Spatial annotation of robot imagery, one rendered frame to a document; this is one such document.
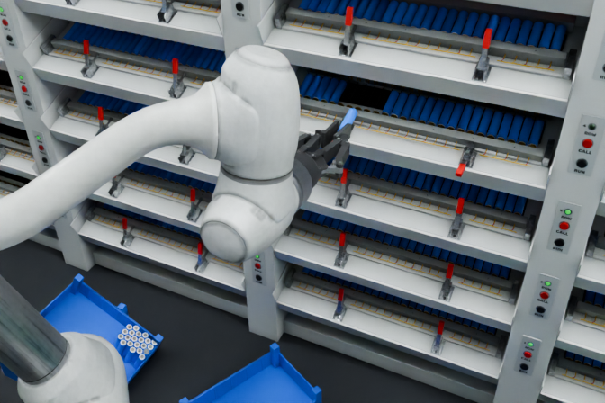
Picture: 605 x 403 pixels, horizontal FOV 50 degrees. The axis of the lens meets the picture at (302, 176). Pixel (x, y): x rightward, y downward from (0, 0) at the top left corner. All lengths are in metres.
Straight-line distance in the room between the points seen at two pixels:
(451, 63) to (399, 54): 0.10
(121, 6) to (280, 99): 0.85
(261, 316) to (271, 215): 1.03
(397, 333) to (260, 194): 0.94
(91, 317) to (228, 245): 1.14
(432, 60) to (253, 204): 0.55
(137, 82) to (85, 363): 0.71
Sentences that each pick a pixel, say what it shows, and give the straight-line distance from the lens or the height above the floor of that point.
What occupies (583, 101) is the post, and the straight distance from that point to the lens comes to 1.23.
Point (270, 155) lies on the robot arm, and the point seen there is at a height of 1.01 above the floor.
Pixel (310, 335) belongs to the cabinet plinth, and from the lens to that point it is 1.92.
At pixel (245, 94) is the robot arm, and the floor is 1.09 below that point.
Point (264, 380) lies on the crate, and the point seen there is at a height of 0.00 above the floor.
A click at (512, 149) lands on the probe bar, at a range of 1.34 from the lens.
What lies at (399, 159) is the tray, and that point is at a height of 0.71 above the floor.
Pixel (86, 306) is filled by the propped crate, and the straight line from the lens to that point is 1.99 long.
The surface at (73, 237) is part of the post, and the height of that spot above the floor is 0.14.
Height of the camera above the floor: 1.47
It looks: 35 degrees down
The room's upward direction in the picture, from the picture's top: 1 degrees counter-clockwise
